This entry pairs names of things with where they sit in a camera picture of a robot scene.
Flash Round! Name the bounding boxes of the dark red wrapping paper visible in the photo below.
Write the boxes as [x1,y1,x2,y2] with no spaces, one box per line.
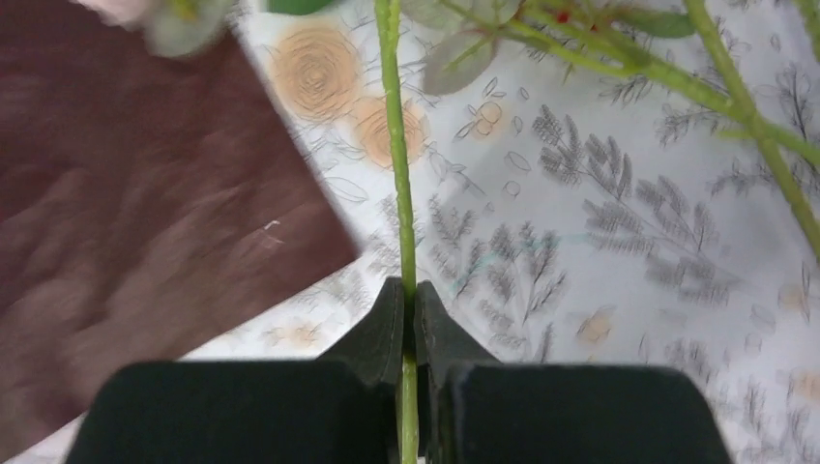
[1,1,357,459]

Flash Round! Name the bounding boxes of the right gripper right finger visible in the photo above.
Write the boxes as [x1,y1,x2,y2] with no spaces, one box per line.
[414,281,731,463]

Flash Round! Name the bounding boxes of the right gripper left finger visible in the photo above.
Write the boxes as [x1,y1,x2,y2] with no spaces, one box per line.
[67,277,404,464]

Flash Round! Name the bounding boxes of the pink fake flower bouquet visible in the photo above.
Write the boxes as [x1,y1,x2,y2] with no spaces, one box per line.
[145,1,819,463]

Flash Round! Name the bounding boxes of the floral tablecloth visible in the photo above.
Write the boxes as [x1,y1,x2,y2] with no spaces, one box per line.
[1,1,819,463]

